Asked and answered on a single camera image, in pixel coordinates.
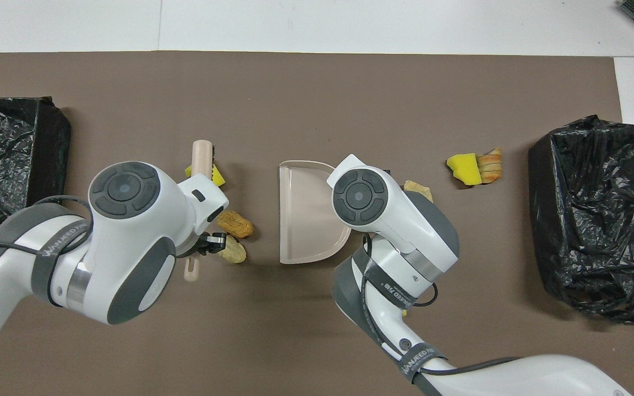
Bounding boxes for yellow sponge piece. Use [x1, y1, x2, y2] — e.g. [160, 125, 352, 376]
[185, 164, 226, 185]
[446, 153, 483, 186]

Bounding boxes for pale bread chunk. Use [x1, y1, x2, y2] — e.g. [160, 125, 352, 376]
[403, 180, 434, 203]

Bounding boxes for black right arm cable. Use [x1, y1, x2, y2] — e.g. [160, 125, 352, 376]
[362, 234, 521, 380]

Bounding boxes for brown table mat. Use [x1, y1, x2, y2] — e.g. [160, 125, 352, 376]
[0, 51, 634, 396]

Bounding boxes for brown bread roll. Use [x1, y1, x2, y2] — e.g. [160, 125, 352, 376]
[217, 210, 254, 238]

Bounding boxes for beige plastic dustpan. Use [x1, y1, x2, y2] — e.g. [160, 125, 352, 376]
[278, 160, 352, 265]

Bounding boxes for bin with crumpled black bag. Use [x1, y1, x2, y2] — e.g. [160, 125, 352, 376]
[528, 114, 634, 325]

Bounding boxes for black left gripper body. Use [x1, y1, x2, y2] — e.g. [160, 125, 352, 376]
[176, 235, 208, 260]

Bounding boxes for pale round bread piece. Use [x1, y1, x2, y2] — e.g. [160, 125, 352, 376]
[221, 235, 247, 263]

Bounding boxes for rectangular bin with black bag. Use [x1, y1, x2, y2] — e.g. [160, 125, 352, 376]
[0, 96, 72, 249]

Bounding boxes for beige hand brush black bristles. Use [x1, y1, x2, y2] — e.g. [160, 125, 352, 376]
[184, 140, 218, 284]

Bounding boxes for striped bread slice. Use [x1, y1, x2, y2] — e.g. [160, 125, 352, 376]
[477, 147, 502, 184]

